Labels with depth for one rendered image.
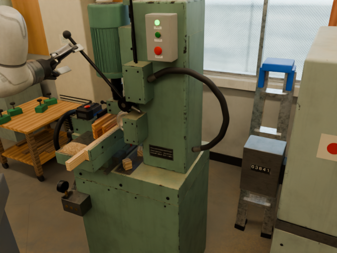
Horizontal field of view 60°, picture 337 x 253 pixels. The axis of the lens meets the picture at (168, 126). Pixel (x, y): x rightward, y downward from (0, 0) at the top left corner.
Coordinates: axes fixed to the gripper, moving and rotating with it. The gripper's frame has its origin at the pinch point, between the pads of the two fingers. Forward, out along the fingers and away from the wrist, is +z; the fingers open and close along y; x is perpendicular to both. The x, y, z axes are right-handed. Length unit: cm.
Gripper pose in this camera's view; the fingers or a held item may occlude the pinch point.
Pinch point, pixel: (73, 58)
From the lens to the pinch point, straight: 136.7
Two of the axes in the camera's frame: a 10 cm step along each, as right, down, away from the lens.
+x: -6.9, -7.3, -0.2
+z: 4.2, -4.2, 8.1
